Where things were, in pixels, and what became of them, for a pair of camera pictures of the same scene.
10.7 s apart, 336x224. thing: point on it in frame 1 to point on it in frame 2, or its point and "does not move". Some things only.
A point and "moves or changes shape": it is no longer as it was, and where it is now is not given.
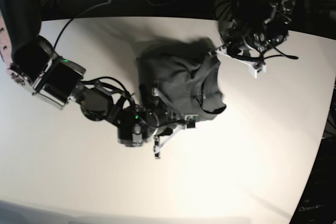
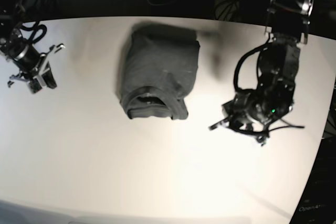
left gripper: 180,123 to 40,76
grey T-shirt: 186,73 moves or changes shape
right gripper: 252,67 to 261,136
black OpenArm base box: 317,204 does not move
